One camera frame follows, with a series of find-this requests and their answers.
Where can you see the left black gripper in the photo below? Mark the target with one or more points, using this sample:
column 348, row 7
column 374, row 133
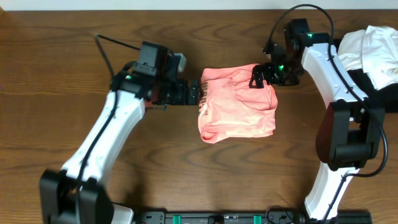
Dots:
column 180, row 98

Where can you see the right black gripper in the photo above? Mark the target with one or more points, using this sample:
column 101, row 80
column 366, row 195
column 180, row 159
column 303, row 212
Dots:
column 271, row 79

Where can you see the pink printed t-shirt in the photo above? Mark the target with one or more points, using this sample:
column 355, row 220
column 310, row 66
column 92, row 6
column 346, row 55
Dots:
column 229, row 108

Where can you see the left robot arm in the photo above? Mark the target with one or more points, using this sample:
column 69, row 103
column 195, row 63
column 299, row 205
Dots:
column 77, row 193

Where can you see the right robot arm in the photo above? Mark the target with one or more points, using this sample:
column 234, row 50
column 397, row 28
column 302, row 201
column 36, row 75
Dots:
column 351, row 130

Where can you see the black fabric container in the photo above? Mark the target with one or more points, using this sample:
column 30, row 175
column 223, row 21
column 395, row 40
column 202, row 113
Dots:
column 388, row 94

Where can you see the white crumpled cloth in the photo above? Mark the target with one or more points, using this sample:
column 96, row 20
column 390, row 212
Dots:
column 374, row 51

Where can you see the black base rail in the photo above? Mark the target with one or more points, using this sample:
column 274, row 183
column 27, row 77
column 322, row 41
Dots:
column 214, row 217

